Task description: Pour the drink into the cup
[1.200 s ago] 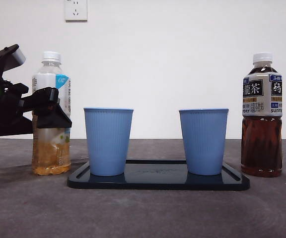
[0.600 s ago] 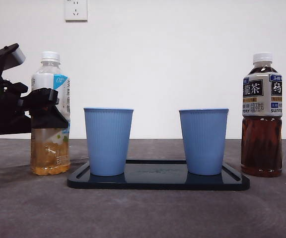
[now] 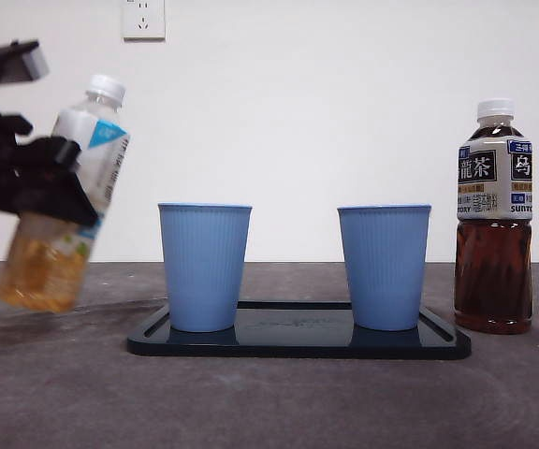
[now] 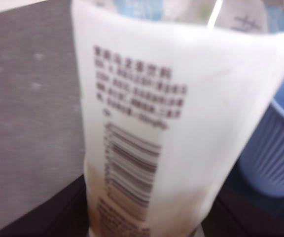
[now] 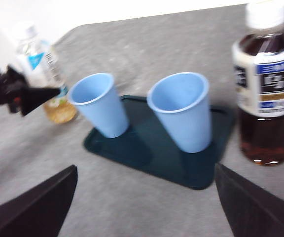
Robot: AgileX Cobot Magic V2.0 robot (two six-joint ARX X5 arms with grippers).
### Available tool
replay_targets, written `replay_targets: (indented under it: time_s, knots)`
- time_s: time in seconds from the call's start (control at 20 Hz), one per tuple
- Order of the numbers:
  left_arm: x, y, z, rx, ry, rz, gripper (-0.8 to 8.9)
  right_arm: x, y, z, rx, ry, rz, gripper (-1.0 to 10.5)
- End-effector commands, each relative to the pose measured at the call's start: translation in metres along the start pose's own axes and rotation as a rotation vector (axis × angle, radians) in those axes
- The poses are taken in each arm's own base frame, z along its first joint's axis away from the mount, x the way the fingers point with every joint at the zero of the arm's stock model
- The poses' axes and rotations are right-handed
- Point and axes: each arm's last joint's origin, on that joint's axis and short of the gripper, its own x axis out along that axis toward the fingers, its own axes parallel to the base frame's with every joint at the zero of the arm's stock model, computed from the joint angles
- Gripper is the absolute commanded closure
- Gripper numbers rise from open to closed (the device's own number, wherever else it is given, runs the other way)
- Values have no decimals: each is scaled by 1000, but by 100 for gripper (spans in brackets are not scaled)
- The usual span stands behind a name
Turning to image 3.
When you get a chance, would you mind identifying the pale tea bottle white label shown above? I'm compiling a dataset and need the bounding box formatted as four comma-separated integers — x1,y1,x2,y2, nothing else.
0,73,133,314

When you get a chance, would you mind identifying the dark oolong tea bottle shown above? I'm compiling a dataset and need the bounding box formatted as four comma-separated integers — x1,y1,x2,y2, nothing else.
453,97,534,335

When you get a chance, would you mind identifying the blue ribbed cup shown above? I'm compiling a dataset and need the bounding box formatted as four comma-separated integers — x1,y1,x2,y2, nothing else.
336,203,433,332
156,202,254,334

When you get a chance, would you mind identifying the dark blue tray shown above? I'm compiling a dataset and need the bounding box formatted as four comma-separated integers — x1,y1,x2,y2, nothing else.
125,301,473,360

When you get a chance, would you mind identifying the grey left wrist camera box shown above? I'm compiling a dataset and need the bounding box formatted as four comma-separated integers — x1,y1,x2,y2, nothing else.
0,40,51,88

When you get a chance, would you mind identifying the white wall socket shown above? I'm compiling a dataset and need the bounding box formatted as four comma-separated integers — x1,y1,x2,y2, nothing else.
121,0,167,41

